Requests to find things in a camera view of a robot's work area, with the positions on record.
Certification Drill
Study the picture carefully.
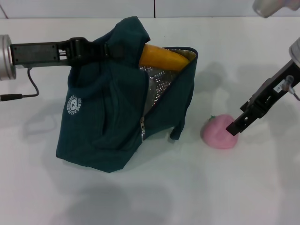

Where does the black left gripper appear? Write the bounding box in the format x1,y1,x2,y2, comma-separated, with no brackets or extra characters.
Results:
10,37,125,68

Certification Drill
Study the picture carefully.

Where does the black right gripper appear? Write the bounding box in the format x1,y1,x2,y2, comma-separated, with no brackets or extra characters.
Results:
226,58,300,137

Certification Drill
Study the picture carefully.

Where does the yellow toy banana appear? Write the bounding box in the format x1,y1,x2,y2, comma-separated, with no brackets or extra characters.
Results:
138,44,190,72

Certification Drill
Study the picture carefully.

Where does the right gripper grey cable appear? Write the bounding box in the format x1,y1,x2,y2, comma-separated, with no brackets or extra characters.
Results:
285,75,300,101

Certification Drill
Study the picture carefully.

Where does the dark teal insulated lunch bag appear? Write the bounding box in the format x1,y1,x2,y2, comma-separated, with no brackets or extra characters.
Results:
55,15,199,174

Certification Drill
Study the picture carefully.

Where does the pink toy peach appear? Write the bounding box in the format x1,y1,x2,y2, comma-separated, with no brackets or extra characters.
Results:
202,114,240,150

